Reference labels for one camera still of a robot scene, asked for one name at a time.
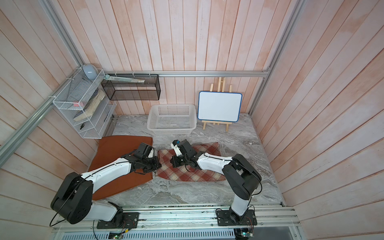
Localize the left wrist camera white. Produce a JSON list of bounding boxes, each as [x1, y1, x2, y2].
[[148, 148, 155, 159]]

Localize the rust brown skirt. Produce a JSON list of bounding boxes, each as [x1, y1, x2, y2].
[[89, 136, 153, 201]]

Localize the wooden easel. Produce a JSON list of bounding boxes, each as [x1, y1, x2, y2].
[[202, 77, 232, 132]]

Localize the grey computer mouse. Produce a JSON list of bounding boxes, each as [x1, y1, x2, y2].
[[82, 64, 99, 81]]

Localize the aluminium rail frame front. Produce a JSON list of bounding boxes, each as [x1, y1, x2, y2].
[[51, 203, 306, 240]]

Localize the white wire shelf rack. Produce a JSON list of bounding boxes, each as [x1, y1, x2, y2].
[[53, 66, 117, 139]]

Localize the white plastic basket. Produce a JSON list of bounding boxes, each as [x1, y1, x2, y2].
[[147, 104, 197, 135]]

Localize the worn book on shelf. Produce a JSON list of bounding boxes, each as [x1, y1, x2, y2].
[[74, 89, 106, 122]]

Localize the black wire mesh basket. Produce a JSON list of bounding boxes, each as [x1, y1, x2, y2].
[[102, 74, 161, 101]]

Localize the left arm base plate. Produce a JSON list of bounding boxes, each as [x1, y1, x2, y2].
[[96, 212, 140, 230]]

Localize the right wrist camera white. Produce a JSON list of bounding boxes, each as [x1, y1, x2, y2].
[[171, 140, 182, 156]]

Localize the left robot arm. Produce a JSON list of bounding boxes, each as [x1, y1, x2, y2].
[[51, 143, 161, 229]]

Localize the light green flat ruler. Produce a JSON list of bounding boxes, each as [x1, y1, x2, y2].
[[104, 75, 145, 83]]

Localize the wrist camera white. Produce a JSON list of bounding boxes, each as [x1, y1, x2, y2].
[[148, 148, 155, 159], [171, 140, 182, 156]]

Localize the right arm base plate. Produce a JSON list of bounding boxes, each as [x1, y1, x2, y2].
[[215, 209, 258, 227]]

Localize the red plaid skirt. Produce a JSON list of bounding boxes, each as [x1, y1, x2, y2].
[[156, 149, 226, 182]]

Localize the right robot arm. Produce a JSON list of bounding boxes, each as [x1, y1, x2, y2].
[[171, 140, 262, 218]]

